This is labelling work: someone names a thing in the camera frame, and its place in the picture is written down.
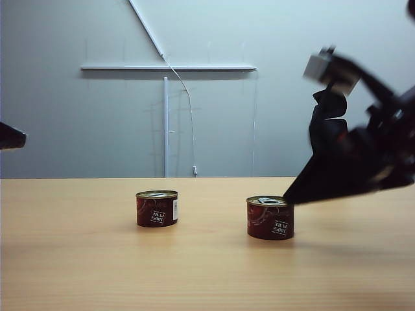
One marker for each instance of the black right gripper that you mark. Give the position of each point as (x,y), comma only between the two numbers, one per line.
(397,129)

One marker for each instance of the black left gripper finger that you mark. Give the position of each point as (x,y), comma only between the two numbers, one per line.
(11,137)

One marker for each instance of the red tomato can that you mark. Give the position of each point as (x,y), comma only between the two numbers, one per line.
(152,210)
(266,222)

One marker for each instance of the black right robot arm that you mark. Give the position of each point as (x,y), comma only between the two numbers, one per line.
(411,8)

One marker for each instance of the black office chair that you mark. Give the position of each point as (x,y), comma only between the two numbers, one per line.
(325,123)

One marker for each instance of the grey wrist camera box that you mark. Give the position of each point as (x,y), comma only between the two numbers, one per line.
(327,71)

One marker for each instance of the vertical white wall rail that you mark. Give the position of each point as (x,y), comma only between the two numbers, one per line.
(166,129)

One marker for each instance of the long horizontal white wall rail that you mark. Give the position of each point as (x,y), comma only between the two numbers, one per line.
(168,68)

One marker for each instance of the diagonal white wall rail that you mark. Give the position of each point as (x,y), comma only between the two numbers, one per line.
(147,27)

